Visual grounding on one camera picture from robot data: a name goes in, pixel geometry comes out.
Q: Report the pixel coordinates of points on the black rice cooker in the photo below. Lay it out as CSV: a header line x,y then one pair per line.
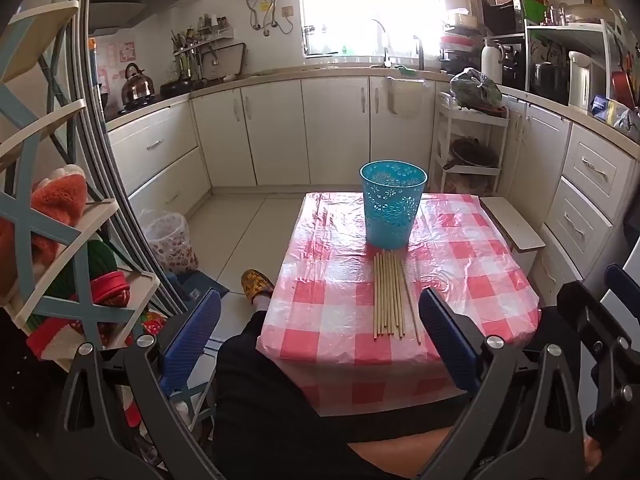
x,y
547,82

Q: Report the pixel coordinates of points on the dark blue box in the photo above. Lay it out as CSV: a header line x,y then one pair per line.
x,y
200,285

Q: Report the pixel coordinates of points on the white electric water pot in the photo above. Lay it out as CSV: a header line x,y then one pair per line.
x,y
582,82

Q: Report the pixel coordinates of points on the white thermos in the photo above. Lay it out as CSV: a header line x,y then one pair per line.
x,y
491,65

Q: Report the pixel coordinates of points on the pink wall stickers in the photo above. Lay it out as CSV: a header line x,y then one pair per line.
x,y
117,60

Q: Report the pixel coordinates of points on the white hanging bin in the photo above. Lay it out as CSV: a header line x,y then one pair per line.
x,y
407,97

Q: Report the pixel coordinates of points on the wall rack with utensils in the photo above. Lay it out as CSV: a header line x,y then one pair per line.
x,y
187,52

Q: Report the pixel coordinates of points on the dark framed tray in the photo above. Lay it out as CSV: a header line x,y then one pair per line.
x,y
227,60

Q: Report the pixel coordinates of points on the bunch of wooden chopsticks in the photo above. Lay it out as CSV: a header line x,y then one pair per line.
x,y
387,300

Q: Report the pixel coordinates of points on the cream lower kitchen cabinets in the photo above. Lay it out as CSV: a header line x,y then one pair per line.
x,y
330,130

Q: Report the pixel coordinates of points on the black range hood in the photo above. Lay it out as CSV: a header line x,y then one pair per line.
x,y
130,5

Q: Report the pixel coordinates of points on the yellow patterned slipper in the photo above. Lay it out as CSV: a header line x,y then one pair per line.
x,y
256,284

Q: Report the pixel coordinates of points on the person's leg in black trousers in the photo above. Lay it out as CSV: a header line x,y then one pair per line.
x,y
260,410

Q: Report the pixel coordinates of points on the floral trash bin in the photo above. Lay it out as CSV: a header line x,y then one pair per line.
x,y
170,250

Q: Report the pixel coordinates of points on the white plastic container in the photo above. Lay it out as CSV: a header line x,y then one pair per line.
x,y
462,19

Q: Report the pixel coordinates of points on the blue packet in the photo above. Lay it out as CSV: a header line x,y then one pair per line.
x,y
602,107

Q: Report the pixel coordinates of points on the black microwave oven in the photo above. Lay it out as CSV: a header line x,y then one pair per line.
x,y
500,17

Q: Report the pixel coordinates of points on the red pan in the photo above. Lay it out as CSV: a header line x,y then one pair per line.
x,y
624,90

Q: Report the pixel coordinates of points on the orange plush slipper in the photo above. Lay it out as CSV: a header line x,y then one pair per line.
x,y
57,200

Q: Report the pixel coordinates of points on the stacked basins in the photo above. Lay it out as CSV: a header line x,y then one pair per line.
x,y
460,40

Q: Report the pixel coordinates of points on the green plastic bag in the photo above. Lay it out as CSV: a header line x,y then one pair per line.
x,y
475,87

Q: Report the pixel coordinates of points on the red and white plush slipper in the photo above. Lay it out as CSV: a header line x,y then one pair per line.
x,y
50,340

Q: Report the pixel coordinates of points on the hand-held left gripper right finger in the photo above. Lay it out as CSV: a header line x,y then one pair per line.
x,y
445,335

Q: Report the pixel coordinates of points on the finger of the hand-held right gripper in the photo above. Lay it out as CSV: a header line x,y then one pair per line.
x,y
625,285
595,325

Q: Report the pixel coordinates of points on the black countertop appliance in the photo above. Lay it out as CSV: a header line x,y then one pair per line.
x,y
514,67

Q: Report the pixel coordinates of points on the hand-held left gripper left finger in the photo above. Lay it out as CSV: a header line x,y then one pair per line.
x,y
192,340

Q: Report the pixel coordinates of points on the black wok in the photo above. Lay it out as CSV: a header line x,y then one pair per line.
x,y
175,87

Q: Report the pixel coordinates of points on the grey refrigerator door edge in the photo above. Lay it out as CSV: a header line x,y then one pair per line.
x,y
107,160

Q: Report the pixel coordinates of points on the white counter shelf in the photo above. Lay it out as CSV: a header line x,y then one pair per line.
x,y
565,32

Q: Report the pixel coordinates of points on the bright window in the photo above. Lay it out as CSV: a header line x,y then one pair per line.
x,y
370,0

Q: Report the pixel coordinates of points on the blue and cream shoe rack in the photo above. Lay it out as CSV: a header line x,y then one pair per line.
x,y
25,60

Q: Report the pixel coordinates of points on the black pot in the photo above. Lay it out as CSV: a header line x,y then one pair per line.
x,y
472,152

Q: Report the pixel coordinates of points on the steel kettle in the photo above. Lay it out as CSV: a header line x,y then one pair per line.
x,y
137,87

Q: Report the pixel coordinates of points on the white rolling cart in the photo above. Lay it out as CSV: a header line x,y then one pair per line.
x,y
480,116

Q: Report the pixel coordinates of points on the pink checked plastic tablecloth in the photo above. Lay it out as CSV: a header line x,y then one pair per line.
x,y
325,310

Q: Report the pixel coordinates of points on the green slipper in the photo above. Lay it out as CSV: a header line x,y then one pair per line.
x,y
102,260

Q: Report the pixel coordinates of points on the teal cut-out plastic basket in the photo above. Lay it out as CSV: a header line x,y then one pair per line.
x,y
392,220

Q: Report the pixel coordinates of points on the green cutting board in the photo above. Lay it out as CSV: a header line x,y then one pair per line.
x,y
536,10

